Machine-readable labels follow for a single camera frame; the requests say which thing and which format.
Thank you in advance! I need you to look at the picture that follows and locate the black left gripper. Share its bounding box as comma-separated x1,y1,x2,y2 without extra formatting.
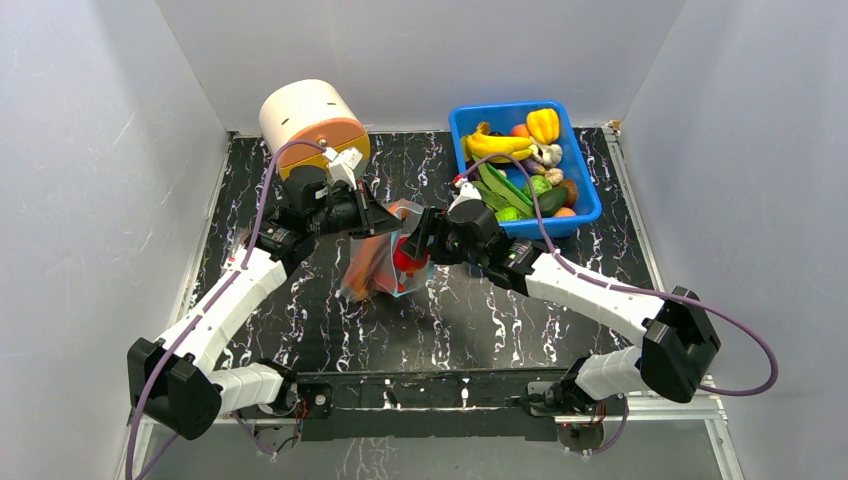
309,182,404,241

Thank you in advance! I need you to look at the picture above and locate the red tomato toy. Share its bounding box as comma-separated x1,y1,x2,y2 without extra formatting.
392,238,428,276

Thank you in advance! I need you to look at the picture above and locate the clear zip top bag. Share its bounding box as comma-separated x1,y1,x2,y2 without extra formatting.
338,199,435,303

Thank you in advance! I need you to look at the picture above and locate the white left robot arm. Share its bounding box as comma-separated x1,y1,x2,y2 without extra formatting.
127,167,403,440

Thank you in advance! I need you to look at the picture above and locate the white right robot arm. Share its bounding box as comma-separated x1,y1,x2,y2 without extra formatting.
393,200,720,414

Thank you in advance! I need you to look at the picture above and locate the green leaf vegetable toy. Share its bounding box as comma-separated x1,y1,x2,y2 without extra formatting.
474,162,535,221

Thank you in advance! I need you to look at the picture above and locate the yellow banana bunch toy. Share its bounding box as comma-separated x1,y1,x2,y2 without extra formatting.
461,122,535,161

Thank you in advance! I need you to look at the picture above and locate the round pastel drawer cabinet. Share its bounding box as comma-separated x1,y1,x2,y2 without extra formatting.
259,79,371,175

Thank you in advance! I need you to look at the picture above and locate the blue plastic bin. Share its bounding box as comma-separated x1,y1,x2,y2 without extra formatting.
448,100,602,238

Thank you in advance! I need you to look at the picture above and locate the green custard apple toy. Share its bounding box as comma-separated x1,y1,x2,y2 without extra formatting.
522,175,553,198

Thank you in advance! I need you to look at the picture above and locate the purple eggplant toy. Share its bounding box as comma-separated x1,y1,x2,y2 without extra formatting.
520,157,547,175

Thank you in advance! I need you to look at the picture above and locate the dark green cucumber toy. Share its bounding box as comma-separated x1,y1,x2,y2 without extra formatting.
537,186,569,218

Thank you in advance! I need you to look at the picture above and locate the marker pen pack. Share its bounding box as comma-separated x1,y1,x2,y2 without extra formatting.
225,228,251,267

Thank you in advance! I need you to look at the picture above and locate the orange round fruit toy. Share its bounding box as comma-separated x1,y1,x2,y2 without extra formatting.
552,207,576,218

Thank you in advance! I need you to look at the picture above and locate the peach apple toy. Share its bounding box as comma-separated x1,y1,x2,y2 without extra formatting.
510,124,531,138

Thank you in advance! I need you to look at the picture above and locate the white garlic bulb toy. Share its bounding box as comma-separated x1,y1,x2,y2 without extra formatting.
544,168,565,186

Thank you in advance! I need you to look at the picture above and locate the white mushroom toy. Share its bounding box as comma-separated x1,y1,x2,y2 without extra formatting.
531,144,563,168

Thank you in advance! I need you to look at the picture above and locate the brown potato toy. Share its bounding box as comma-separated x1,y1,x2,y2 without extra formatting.
561,178,579,209

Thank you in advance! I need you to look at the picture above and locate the yellow bell pepper toy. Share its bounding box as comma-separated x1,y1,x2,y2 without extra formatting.
525,108,560,145

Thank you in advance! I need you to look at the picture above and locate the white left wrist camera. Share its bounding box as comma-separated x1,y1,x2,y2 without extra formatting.
323,147,364,189

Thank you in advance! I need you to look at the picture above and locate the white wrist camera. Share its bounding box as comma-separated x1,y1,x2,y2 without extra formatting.
323,147,364,189
448,175,482,211

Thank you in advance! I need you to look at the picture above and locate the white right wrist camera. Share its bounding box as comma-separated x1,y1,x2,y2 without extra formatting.
448,175,482,211

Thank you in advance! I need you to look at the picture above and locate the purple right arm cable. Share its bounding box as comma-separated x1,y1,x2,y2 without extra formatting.
460,152,780,399

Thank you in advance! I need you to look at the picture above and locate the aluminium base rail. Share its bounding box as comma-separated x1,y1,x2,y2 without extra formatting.
144,364,718,456

